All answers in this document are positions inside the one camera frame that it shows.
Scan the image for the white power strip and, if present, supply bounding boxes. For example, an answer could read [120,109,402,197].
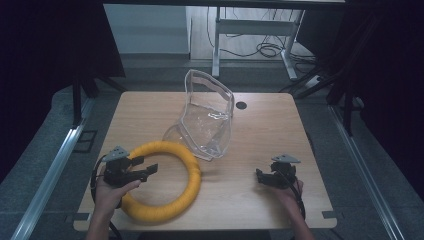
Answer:
[304,74,325,90]

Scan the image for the black floor cables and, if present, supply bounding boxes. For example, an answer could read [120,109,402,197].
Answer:
[205,6,318,65]

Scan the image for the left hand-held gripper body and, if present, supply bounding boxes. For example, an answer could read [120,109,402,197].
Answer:
[101,145,135,188]

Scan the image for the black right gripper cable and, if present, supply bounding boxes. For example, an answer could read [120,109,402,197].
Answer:
[281,169,308,222]

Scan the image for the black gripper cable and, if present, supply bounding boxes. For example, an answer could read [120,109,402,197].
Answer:
[281,169,308,222]
[89,154,123,240]

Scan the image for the black metal stand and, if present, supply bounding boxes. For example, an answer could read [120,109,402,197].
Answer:
[71,75,128,127]

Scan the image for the person's right hand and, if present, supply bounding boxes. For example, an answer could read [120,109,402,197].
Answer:
[272,179,305,214]

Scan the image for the aluminium floor rail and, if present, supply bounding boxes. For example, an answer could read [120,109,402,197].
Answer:
[10,96,97,240]
[327,98,407,240]

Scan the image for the yellow padded ring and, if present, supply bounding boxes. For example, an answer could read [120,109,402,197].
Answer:
[119,140,203,224]

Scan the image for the person's left hand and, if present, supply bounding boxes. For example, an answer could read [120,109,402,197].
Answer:
[94,175,142,218]

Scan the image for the dark curtain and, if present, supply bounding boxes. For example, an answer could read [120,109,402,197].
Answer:
[0,0,127,185]
[295,0,424,202]

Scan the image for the black floor bracket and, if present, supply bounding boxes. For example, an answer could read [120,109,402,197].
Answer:
[73,129,99,154]

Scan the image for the white metal desk frame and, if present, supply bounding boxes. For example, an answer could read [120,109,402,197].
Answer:
[211,6,306,81]

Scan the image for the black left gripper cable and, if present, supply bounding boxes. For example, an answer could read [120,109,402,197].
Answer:
[89,154,123,240]

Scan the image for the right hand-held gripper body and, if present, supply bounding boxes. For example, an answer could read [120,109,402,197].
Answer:
[269,153,302,190]

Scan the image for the clear plastic zipper bag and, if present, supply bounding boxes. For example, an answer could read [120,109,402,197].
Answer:
[162,68,236,162]

